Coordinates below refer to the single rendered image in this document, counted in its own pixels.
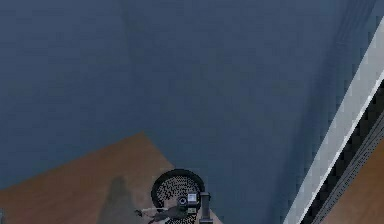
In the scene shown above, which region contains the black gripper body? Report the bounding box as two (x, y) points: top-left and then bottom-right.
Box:
(165, 195), (190, 221)

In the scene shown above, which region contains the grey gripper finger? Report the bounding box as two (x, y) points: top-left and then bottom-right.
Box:
(147, 213), (172, 224)
(134, 206), (170, 216)

